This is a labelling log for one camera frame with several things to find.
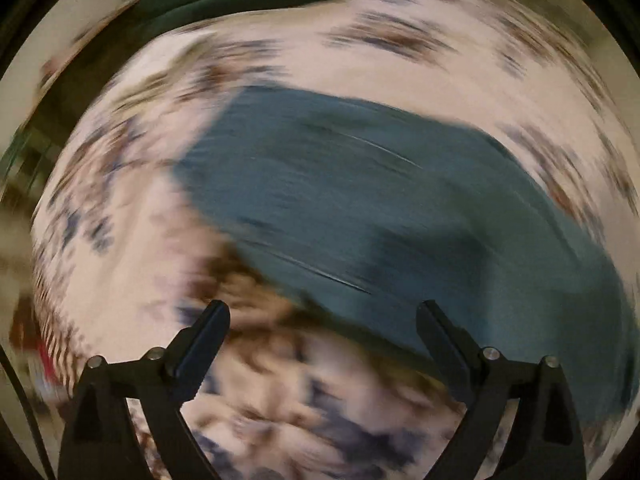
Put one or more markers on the floral printed blanket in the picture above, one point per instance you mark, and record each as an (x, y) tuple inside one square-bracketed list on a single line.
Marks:
[(145, 260)]

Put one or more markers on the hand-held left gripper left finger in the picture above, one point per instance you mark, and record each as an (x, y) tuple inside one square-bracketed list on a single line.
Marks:
[(206, 347)]

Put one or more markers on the blue pants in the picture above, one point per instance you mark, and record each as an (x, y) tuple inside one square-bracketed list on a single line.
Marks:
[(350, 200)]

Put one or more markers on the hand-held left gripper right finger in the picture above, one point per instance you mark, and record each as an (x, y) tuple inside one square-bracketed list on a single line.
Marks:
[(442, 347)]

